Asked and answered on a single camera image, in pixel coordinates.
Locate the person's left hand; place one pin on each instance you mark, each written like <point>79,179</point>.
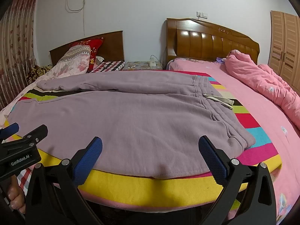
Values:
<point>18,196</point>

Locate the red pillow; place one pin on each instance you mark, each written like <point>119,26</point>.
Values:
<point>95,45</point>

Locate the striped blanket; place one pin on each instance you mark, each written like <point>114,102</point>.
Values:
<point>246,119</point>

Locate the glossy wooden headboard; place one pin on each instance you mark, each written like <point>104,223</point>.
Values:
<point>211,44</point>

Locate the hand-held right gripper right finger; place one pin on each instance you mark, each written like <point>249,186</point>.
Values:
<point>211,159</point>

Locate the dark wooden headboard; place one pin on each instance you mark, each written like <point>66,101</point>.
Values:
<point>114,44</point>

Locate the floral curtain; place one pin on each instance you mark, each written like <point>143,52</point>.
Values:
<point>16,39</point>

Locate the purple pants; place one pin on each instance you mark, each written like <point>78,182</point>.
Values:
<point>140,121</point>

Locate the wooden wardrobe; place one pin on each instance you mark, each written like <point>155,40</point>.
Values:
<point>283,46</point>

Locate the brown patterned blanket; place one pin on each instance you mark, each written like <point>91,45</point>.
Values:
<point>37,71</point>

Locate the nightstand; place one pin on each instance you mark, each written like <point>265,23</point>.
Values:
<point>140,65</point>

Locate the white power strip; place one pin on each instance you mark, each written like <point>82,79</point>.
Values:
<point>152,63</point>

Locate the small purple cloth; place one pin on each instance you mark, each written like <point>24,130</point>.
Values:
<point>220,60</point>

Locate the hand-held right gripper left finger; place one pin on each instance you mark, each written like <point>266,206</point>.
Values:
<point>90,157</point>

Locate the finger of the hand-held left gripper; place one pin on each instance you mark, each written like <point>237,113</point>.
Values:
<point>35,133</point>
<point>10,129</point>

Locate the wall socket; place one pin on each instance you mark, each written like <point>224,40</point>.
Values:
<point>205,15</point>

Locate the pink bed sheet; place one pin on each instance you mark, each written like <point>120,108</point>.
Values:
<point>257,103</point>

